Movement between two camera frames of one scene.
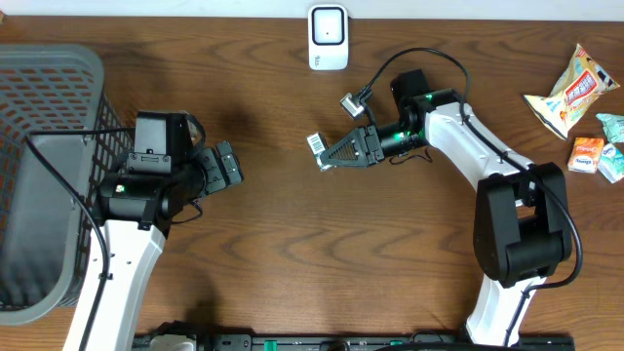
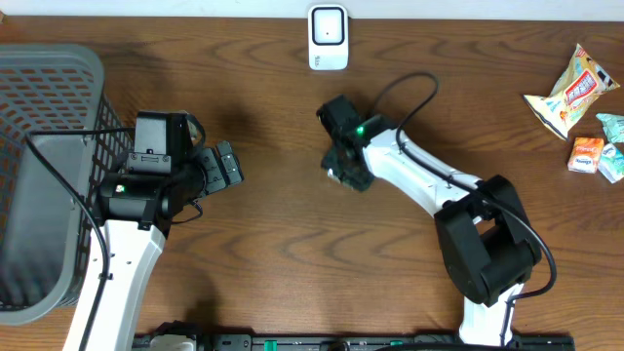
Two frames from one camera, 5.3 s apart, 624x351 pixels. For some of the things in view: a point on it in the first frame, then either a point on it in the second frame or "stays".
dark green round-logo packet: (319, 145) → (331, 175)
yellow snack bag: (583, 81) stays
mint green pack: (613, 127) stays
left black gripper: (214, 161) stays
